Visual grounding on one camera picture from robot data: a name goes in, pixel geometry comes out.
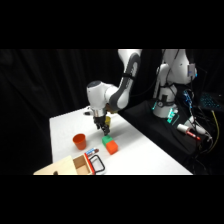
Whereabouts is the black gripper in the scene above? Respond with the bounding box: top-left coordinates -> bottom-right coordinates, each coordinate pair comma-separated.
91,111 -> 111,136

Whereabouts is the green block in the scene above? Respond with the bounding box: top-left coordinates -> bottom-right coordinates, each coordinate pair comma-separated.
101,134 -> 114,148

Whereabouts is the red block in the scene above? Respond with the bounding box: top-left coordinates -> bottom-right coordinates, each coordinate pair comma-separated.
105,139 -> 120,156

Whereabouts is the orange cup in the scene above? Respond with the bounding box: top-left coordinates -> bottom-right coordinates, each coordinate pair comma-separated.
72,133 -> 88,151

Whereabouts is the black robot stand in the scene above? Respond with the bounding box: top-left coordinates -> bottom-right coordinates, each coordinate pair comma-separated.
119,99 -> 203,159

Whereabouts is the wooden drawer box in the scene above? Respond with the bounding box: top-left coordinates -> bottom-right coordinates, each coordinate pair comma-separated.
33,153 -> 96,176

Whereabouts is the small green light device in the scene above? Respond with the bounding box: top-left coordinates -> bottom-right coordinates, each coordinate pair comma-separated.
166,107 -> 180,125

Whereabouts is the black curtain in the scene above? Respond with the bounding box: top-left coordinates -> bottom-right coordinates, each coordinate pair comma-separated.
0,49 -> 224,176

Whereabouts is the white cylinder with red tip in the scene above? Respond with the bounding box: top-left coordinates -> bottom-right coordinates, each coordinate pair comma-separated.
176,123 -> 202,141

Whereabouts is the blue backlit keyboard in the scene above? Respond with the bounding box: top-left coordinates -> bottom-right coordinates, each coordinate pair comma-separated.
199,92 -> 223,111

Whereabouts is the red and black handle frame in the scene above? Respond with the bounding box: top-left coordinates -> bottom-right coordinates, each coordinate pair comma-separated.
88,154 -> 107,175

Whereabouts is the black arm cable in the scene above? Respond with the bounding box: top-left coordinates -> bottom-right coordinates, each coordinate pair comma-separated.
129,49 -> 183,99

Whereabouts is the blue cable bundle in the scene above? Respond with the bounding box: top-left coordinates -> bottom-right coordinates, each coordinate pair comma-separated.
182,89 -> 197,108

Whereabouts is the yellow cable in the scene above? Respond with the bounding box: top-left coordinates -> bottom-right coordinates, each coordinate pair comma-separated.
207,109 -> 221,154

